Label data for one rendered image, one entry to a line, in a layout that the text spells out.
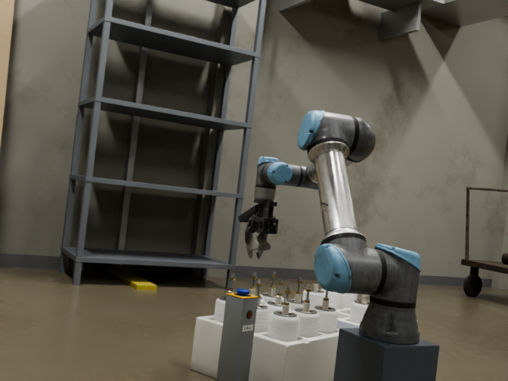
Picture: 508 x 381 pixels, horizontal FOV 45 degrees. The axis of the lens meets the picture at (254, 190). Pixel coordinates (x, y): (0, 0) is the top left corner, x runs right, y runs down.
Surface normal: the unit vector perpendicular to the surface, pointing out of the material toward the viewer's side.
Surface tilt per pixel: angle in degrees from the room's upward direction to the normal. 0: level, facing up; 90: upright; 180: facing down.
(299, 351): 90
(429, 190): 90
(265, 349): 90
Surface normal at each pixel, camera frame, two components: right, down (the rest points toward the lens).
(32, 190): 0.47, 0.05
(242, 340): 0.77, 0.09
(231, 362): -0.63, -0.07
